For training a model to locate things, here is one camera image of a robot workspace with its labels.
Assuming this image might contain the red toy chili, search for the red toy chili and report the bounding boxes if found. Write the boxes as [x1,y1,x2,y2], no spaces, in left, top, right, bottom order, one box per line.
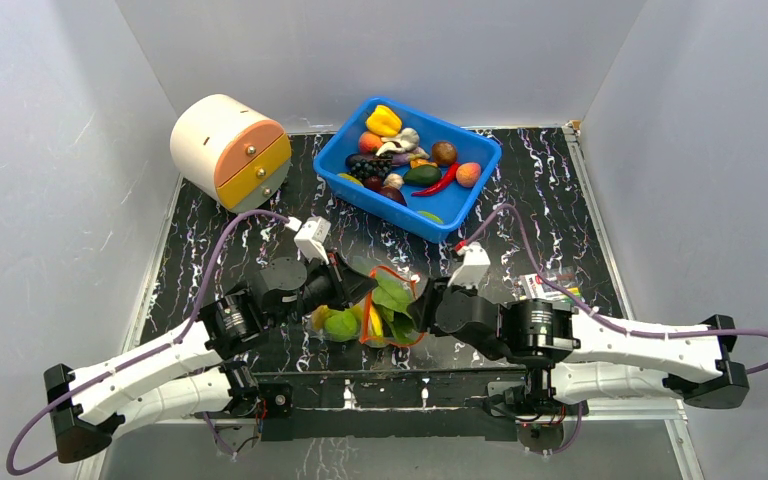
[412,163,460,197]

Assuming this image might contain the light green toy fruit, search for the light green toy fruit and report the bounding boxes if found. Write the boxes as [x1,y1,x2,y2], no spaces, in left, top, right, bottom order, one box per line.
[323,310,360,342]

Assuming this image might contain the dark red toy plum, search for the dark red toy plum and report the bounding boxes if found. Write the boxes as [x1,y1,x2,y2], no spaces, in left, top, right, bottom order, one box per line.
[363,175,384,192]

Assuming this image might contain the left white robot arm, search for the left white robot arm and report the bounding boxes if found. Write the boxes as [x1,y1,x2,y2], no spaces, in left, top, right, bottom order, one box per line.
[44,251,377,464]

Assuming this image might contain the blue plastic bin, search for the blue plastic bin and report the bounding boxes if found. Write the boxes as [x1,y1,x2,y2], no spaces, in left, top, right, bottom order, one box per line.
[313,97,502,243]

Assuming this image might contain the green toy leaf vegetable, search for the green toy leaf vegetable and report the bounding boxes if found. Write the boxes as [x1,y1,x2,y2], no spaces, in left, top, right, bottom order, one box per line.
[370,268,422,347]

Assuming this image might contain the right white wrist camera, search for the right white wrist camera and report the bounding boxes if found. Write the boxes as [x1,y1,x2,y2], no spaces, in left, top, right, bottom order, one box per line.
[447,242,491,289]

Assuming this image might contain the yellow green toy mango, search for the yellow green toy mango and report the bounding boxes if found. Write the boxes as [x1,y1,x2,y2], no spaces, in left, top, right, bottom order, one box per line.
[338,173,364,187]

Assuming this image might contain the yellow toy bell pepper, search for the yellow toy bell pepper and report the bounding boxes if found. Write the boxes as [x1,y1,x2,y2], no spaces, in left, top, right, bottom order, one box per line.
[365,104,403,137]

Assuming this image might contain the dark purple toy grapes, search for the dark purple toy grapes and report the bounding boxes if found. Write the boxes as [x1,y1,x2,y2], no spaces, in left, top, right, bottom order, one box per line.
[345,153,393,182]

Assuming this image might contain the clear orange zip bag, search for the clear orange zip bag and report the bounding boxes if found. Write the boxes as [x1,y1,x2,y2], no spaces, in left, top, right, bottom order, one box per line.
[304,262,425,348]

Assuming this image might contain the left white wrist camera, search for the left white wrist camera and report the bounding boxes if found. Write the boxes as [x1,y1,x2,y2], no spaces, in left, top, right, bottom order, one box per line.
[294,216,331,262]

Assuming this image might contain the round cream drawer cabinet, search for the round cream drawer cabinet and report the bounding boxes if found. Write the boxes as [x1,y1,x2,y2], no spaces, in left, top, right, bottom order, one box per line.
[169,94,292,213]

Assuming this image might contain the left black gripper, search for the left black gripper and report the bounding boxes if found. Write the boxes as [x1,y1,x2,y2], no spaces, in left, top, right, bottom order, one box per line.
[270,249,378,331]

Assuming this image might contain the toy peach right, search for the toy peach right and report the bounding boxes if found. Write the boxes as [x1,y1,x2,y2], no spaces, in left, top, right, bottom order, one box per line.
[455,162,482,189]

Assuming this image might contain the green toy lime slice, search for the green toy lime slice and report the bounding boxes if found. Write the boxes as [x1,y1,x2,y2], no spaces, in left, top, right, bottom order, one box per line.
[418,210,443,225]

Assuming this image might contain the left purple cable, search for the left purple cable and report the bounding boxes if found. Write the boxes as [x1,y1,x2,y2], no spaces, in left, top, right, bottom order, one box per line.
[6,209,302,476]

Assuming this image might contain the toy peach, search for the toy peach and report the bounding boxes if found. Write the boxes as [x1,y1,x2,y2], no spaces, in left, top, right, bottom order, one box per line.
[455,162,482,189]
[358,131,384,154]

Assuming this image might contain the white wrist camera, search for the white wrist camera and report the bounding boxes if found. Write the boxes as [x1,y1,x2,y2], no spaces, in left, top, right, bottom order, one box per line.
[294,216,331,262]
[447,242,491,289]

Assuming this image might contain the dark red toy onion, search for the dark red toy onion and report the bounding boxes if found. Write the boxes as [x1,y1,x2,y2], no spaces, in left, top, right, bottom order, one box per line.
[378,186,407,206]

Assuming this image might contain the dark green toy avocado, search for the dark green toy avocado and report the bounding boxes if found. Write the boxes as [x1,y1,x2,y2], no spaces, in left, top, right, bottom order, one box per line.
[402,164,443,187]

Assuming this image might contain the brown toy kiwi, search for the brown toy kiwi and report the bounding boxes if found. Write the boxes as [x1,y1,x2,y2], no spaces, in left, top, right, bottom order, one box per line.
[430,141,458,167]

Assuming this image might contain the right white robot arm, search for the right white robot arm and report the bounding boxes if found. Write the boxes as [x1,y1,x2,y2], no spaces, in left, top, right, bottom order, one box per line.
[407,278,750,414]

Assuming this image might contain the orange toy food piece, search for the orange toy food piece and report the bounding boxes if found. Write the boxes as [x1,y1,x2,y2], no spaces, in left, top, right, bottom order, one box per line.
[409,158,437,169]

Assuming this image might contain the toy peach left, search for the toy peach left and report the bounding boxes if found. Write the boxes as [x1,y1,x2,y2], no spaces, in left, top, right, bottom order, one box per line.
[358,131,384,154]

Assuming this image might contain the toy mushroom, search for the toy mushroom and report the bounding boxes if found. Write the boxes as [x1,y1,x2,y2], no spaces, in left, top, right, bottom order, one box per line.
[383,173,404,190]

